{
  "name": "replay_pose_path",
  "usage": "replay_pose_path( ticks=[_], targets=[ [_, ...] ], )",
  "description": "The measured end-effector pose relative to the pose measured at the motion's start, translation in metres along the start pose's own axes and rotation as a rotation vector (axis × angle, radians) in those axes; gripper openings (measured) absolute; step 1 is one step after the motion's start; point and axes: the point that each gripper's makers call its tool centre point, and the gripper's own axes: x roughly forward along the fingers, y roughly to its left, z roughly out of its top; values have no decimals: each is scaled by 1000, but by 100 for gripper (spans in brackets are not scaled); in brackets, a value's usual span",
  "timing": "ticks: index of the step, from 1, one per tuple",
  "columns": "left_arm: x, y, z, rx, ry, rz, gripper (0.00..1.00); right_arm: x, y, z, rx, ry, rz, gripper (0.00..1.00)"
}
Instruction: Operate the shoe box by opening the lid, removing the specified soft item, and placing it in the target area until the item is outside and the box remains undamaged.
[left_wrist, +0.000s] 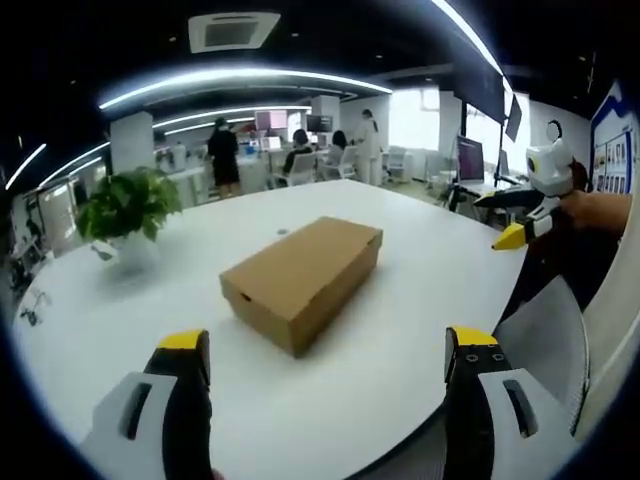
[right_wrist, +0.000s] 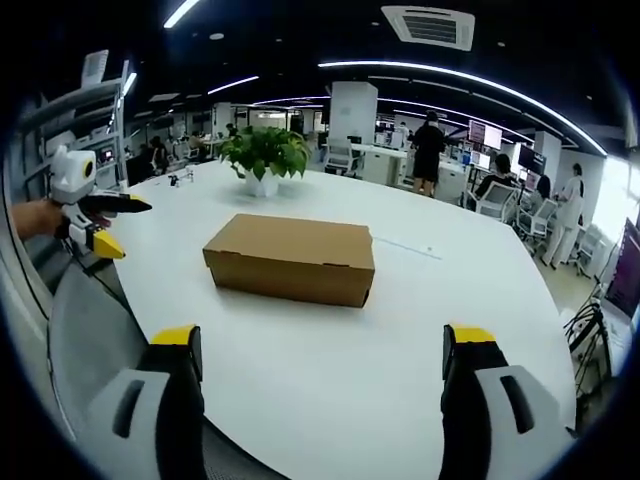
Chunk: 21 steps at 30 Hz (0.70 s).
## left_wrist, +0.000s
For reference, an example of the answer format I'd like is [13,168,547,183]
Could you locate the silver desktop monitor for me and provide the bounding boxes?
[456,135,486,183]

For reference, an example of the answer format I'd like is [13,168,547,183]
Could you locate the black hanging panel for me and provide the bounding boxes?
[504,93,524,142]

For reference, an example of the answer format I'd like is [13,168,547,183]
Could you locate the ceiling air conditioner vent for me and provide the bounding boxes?
[188,11,282,54]

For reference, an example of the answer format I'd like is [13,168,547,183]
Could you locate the green potted plant white pot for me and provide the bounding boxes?
[74,167,184,275]

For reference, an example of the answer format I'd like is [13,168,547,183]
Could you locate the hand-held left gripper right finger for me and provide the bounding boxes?
[442,325,582,480]

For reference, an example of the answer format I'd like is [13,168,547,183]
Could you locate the blue wall poster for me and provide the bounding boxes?
[588,78,637,197]

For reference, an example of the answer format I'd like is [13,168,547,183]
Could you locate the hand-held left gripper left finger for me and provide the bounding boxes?
[79,328,214,480]

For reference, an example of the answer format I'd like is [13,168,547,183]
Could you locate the white mesh office chair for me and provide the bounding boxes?
[492,274,592,437]

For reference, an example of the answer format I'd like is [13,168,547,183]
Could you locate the person's dark clothing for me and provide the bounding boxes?
[499,223,626,324]

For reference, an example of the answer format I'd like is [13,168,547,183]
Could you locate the brown cardboard shoe box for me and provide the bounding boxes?
[218,215,385,360]

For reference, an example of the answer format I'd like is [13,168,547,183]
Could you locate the pink lit monitor screen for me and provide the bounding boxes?
[254,110,289,133]

